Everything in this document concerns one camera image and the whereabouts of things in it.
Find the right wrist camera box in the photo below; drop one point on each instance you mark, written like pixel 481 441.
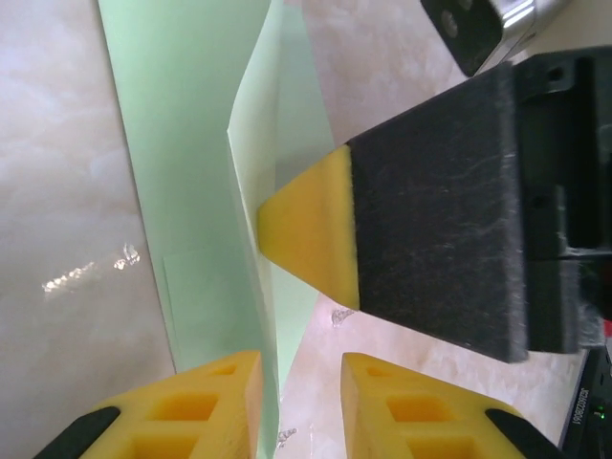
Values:
pixel 478 28

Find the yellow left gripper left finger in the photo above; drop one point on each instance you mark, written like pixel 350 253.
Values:
pixel 191 416

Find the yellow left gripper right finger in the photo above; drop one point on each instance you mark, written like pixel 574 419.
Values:
pixel 421 421

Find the light green paper sheet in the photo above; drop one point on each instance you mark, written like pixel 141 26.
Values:
pixel 181 191

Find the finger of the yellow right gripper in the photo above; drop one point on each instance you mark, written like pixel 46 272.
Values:
pixel 430 215

